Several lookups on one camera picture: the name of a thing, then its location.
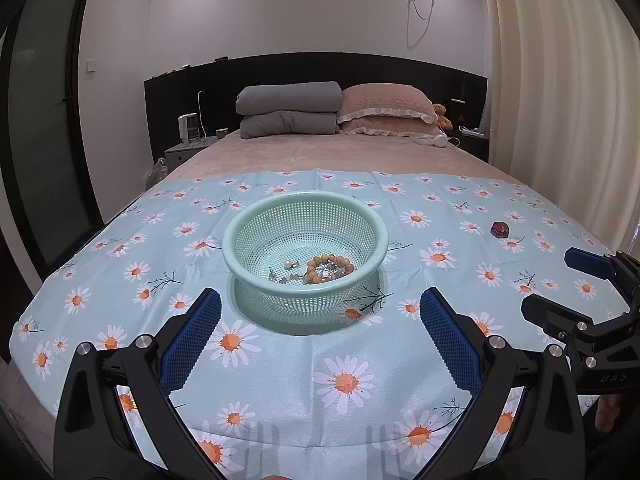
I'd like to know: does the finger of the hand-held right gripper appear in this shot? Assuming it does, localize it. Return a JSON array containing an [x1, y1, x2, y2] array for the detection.
[[564, 247, 640, 311], [521, 294, 640, 368]]

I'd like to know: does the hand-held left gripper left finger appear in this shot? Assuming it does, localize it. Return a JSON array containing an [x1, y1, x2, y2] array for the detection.
[[52, 287, 236, 480]]

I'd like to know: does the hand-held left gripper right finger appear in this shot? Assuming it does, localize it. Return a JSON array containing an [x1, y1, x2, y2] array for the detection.
[[419, 287, 591, 480]]

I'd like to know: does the green plastic mesh basket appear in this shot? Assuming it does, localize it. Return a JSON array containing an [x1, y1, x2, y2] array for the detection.
[[222, 191, 390, 337]]

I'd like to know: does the wooden bead bracelet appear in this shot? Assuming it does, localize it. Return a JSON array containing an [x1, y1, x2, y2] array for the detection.
[[303, 254, 357, 286]]

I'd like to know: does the person's right hand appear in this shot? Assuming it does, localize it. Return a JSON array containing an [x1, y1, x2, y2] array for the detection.
[[595, 394, 628, 433]]

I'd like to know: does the blue daisy print cloth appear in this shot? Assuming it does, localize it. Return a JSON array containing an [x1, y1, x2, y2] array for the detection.
[[9, 170, 640, 480]]

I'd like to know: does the cream curtain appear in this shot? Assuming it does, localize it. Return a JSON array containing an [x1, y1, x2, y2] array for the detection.
[[480, 0, 640, 261]]

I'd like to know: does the black nightstand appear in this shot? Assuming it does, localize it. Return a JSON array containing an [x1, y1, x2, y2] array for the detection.
[[452, 132, 490, 163]]

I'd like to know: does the clear plastic bottle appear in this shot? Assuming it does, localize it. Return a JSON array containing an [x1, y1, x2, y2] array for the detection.
[[145, 157, 168, 191]]

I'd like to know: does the grey nightstand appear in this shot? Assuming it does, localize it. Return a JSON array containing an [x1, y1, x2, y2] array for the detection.
[[165, 141, 213, 168]]

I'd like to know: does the white handheld massager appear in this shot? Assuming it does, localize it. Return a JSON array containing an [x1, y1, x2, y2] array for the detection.
[[415, 132, 461, 150]]

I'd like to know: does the brown teddy bear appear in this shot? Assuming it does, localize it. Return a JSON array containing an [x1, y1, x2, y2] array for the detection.
[[431, 103, 453, 131]]

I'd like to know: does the white bedside heater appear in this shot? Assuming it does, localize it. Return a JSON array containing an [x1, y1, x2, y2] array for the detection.
[[178, 112, 200, 146]]

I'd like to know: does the beige ruffled pillow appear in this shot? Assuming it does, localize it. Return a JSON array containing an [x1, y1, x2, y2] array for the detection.
[[340, 119, 443, 138], [336, 83, 438, 125]]

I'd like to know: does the beige bedspread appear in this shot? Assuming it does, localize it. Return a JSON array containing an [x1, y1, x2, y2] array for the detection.
[[145, 132, 521, 186]]

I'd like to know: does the grey folded quilt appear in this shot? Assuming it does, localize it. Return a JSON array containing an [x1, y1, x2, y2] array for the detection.
[[239, 112, 340, 140], [235, 81, 343, 117]]

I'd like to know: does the dark framed glass door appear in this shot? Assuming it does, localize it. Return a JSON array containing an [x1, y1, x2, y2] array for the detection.
[[0, 0, 106, 281]]

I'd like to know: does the black headboard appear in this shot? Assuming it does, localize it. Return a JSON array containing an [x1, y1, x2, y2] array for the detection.
[[144, 52, 488, 163]]

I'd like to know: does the white wall cable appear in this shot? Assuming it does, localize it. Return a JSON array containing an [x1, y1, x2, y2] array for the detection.
[[406, 0, 436, 51]]

